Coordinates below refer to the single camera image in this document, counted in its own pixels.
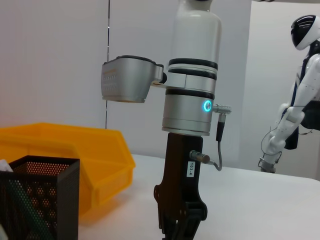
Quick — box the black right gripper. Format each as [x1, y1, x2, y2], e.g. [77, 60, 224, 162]
[153, 132, 208, 240]

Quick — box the black mesh pen holder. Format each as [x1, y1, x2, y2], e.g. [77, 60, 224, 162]
[0, 154, 81, 240]

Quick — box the right gripper silver plug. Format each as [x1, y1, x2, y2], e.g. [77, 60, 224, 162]
[189, 149, 211, 164]

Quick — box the yellow plastic bin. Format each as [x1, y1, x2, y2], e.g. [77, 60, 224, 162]
[0, 121, 137, 218]

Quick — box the white humanoid robot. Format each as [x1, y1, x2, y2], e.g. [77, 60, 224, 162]
[257, 14, 320, 175]

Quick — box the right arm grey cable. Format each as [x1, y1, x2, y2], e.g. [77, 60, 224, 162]
[211, 103, 233, 173]

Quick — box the right wrist camera housing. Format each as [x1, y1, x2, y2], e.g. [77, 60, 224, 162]
[101, 54, 168, 104]

